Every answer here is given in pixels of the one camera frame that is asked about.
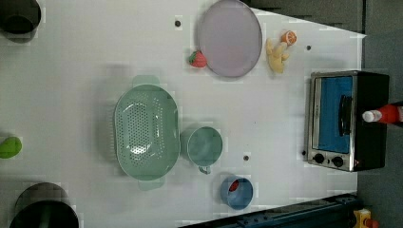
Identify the red strawberry toy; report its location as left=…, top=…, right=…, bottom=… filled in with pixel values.
left=188, top=50, right=207, bottom=68

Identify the black cylinder bottom left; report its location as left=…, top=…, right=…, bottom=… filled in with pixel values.
left=10, top=182, right=80, bottom=228

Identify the green pear toy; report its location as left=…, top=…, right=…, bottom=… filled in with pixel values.
left=0, top=137, right=23, bottom=159

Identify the green mug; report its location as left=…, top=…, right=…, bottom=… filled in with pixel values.
left=181, top=126, right=223, bottom=175

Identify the black cylinder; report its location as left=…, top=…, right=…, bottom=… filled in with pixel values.
left=10, top=182, right=80, bottom=228
left=0, top=0, right=42, bottom=34

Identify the green perforated colander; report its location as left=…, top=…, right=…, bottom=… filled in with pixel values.
left=114, top=75, right=181, bottom=191

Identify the blue bowl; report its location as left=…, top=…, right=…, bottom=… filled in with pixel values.
left=220, top=176, right=254, bottom=210

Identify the silver toaster oven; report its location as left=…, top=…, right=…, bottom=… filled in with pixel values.
left=306, top=70, right=390, bottom=172

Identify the blue metal frame rail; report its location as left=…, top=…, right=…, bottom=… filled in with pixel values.
left=181, top=194, right=363, bottom=228

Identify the small red toy in bowl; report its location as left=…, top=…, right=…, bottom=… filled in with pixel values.
left=229, top=180, right=239, bottom=192

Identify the yellow orange device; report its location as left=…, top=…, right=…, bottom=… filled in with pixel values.
left=354, top=209, right=379, bottom=228

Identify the black cylinder top left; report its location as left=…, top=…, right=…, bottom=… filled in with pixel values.
left=0, top=0, right=42, bottom=34

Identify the red ketchup bottle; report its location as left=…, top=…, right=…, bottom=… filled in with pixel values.
left=362, top=104, right=403, bottom=124

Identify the orange half toy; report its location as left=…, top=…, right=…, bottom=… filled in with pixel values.
left=281, top=30, right=297, bottom=47

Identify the lilac round plate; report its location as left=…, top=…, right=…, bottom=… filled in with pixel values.
left=197, top=0, right=262, bottom=77

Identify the yellow ginger root toy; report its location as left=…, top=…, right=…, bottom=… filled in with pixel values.
left=265, top=38, right=289, bottom=73

